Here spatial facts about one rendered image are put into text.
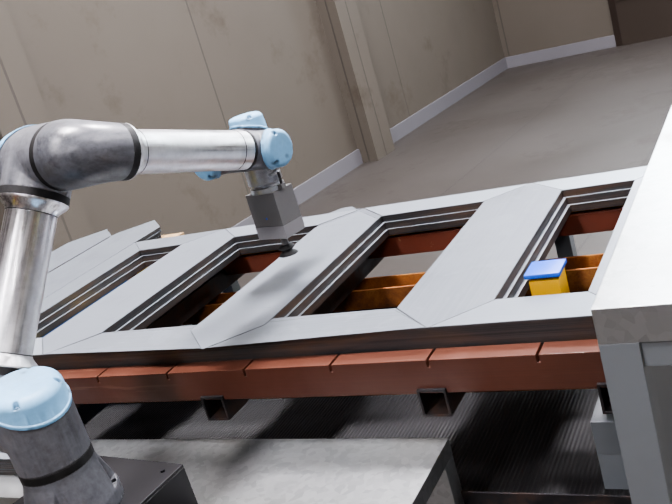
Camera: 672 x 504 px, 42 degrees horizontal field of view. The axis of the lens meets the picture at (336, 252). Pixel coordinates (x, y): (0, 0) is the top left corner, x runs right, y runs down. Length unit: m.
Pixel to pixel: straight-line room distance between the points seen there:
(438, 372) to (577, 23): 8.40
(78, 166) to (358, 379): 0.57
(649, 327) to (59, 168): 0.93
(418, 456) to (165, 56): 4.35
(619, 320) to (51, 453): 0.84
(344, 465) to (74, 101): 3.76
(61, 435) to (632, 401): 0.82
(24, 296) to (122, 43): 3.91
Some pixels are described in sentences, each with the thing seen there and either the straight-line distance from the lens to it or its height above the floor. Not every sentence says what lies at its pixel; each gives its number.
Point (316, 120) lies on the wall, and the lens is 6.64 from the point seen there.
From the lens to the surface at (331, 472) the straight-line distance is 1.48.
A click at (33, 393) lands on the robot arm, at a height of 0.99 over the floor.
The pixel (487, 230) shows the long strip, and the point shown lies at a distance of 1.82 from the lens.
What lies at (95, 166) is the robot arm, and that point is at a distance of 1.44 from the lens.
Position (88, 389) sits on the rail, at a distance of 1.86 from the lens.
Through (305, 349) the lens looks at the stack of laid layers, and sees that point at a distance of 1.56.
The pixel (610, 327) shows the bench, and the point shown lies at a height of 1.03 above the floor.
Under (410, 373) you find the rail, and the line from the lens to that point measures 1.43.
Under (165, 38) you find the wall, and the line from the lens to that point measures 5.57.
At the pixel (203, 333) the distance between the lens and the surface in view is 1.72.
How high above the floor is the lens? 1.43
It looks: 17 degrees down
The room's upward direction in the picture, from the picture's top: 17 degrees counter-clockwise
